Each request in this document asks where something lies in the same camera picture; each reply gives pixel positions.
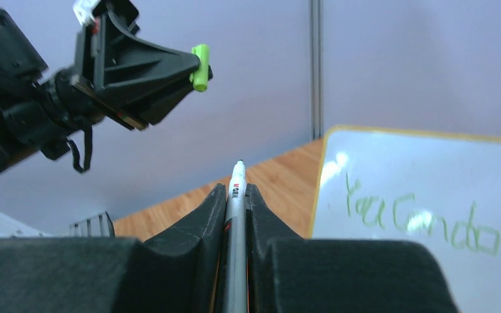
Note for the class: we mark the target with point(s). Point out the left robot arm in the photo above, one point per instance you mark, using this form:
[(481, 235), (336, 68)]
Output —
[(50, 117)]

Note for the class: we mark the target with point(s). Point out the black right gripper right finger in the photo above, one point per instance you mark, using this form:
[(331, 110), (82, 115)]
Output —
[(288, 273)]

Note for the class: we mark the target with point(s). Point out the green white marker pen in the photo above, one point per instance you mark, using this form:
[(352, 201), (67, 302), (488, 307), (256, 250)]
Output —
[(235, 290)]

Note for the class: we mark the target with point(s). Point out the green marker cap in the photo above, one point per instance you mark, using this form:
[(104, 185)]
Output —
[(200, 77)]

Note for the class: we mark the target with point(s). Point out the yellow framed whiteboard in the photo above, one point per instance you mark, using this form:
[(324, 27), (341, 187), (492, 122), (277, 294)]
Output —
[(438, 189)]

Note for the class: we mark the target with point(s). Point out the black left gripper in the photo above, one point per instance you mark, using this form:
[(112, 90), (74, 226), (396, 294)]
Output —
[(112, 62)]

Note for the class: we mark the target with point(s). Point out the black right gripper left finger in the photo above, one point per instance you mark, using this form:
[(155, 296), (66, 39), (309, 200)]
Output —
[(173, 271)]

